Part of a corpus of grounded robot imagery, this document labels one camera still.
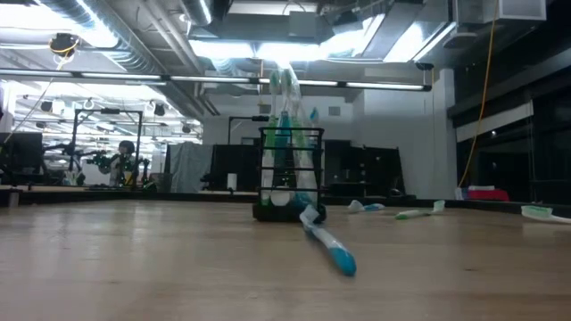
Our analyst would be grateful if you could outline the long ceiling light bar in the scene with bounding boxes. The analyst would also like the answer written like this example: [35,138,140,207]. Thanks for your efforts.
[0,68,433,93]

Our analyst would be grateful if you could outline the black partition screen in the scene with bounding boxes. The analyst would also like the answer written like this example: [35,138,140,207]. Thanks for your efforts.
[209,144,261,193]

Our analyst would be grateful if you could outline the black computer monitor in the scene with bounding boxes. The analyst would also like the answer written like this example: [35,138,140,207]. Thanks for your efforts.
[0,132,45,177]

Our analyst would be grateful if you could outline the black wire toothbrush holder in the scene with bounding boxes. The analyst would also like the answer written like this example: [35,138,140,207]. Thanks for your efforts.
[252,127,327,223]

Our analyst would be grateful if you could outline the black background rig frame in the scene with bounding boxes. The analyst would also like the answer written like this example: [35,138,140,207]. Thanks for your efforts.
[70,108,145,179]

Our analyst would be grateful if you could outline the grey cloth cover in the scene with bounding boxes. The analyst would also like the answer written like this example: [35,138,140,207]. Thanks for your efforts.
[165,141,214,193]

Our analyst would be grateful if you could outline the yellow ceiling cable reel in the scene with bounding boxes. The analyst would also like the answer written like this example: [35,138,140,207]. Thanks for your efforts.
[47,32,81,59]

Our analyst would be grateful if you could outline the yellow hanging cable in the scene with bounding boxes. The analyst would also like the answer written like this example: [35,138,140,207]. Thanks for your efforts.
[458,0,499,188]

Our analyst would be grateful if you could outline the red box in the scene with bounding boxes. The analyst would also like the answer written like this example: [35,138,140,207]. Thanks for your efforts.
[466,187,510,202]

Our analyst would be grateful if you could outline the green white toothbrush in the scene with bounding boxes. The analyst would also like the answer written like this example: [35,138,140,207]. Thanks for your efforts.
[394,199,446,221]
[261,70,282,207]
[520,204,571,225]

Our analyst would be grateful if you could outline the person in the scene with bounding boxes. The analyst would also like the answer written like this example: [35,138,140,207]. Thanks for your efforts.
[106,139,137,187]

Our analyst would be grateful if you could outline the black metal table frame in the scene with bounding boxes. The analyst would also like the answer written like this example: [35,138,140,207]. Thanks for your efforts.
[0,185,571,219]

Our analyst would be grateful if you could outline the white ceiling unit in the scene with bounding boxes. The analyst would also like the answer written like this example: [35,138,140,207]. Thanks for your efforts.
[454,0,548,24]

